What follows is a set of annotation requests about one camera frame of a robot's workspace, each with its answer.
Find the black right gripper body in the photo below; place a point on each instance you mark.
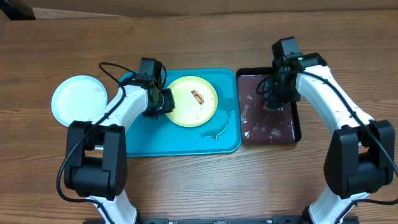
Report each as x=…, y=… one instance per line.
x=285, y=92

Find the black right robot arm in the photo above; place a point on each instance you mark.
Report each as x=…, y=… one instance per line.
x=360, y=158

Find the black water tray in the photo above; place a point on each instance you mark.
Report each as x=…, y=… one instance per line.
x=260, y=126

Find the green scrub sponge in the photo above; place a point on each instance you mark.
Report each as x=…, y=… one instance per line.
x=272, y=105

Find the light blue plate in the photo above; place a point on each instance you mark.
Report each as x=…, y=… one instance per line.
x=78, y=98

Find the yellow plate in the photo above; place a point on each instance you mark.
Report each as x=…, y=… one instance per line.
x=195, y=101

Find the cardboard backboard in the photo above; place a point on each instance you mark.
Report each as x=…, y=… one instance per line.
x=30, y=9

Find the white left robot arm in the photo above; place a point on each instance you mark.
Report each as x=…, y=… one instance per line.
x=95, y=166

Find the teal plastic tray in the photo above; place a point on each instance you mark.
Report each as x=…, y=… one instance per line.
x=221, y=134

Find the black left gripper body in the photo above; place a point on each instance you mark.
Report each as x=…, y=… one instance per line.
x=165, y=104

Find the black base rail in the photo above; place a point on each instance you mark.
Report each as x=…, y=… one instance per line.
x=273, y=220

